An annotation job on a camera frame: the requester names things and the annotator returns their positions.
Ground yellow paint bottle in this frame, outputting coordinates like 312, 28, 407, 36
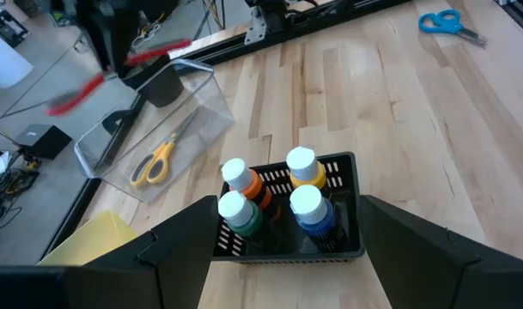
285, 145, 331, 195

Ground silver frame corner bracket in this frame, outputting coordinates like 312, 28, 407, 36
244, 5, 271, 46

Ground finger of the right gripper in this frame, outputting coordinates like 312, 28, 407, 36
79, 10, 113, 73
111, 10, 136, 79

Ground orange paint bottle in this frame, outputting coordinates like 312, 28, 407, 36
221, 157, 283, 224

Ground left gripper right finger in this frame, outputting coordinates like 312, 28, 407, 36
356, 194, 523, 309

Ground black slotted plastic basket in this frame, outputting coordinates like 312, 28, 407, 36
210, 150, 367, 265

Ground black plant pot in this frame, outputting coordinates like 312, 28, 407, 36
120, 54, 186, 109

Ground blue paint bottle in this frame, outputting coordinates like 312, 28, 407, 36
289, 184, 347, 252

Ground green paint bottle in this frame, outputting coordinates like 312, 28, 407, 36
217, 190, 271, 241

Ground blue-handled scissors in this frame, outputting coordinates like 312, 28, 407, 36
417, 9, 489, 48

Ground tangled floor cables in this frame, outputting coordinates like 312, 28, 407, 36
0, 156, 41, 224

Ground black box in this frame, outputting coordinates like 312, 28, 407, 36
14, 123, 73, 161

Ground red-handled scissors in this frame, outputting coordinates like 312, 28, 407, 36
45, 37, 194, 118

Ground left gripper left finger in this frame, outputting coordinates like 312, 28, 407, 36
0, 195, 220, 309

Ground coloured wire bundle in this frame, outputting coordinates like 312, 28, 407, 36
199, 0, 228, 32

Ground clear plastic bin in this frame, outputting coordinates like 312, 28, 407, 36
73, 58, 236, 204

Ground yellow-handled scissors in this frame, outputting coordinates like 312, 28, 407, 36
129, 109, 201, 188

